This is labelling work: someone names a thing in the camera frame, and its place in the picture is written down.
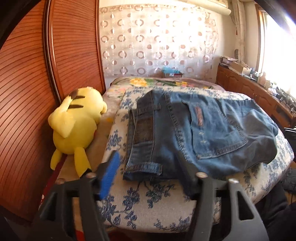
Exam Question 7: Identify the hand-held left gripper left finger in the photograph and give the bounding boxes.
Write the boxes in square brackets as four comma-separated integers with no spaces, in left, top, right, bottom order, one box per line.
[38,151,121,241]

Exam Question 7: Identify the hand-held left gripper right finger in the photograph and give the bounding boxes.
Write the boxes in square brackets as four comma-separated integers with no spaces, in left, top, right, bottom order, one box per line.
[182,148,270,241]

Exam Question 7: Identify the blue denim pants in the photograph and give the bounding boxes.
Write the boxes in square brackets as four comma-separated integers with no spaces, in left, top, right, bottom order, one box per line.
[122,90,279,184]

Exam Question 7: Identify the black devices on cabinet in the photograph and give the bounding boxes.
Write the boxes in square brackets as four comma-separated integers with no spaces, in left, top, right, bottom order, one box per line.
[276,89,296,109]

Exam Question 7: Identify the bed with blue floral sheet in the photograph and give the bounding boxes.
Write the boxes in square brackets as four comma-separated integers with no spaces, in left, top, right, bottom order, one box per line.
[96,85,295,233]

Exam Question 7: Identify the wooden cabinet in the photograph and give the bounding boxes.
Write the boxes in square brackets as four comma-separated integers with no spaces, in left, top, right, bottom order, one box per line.
[216,65,296,130]

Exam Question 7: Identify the yellow plush toy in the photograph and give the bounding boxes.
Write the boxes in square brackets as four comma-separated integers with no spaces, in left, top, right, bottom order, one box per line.
[48,86,108,178]

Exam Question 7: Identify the red patterned cloth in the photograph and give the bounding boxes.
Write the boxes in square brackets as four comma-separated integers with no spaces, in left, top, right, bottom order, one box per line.
[38,178,63,204]

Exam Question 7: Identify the window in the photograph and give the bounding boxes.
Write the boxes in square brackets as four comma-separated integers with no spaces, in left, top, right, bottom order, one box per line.
[255,7,296,100]

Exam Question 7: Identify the person's dark clothing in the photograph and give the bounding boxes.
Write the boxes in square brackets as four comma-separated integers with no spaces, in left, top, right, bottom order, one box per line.
[255,182,296,241]

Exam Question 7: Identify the open cardboard box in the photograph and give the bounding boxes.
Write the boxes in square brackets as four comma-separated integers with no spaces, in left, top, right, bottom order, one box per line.
[231,62,251,76]

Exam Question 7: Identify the stack of papers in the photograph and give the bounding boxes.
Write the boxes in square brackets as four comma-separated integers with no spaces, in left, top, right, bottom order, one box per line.
[219,56,238,67]

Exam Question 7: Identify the colourful flower blanket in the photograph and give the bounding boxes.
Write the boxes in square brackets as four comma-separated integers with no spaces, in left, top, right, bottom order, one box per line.
[110,76,225,92]

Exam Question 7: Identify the wooden slatted headboard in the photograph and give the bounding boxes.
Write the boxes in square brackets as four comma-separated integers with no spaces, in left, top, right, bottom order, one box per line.
[0,0,107,224]

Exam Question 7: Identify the circle-patterned sheer curtain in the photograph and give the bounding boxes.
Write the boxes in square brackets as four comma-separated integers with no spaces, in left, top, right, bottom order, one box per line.
[99,4,220,78]

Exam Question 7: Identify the white air conditioner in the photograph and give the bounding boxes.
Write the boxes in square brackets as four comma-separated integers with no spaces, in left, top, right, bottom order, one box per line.
[191,0,232,16]

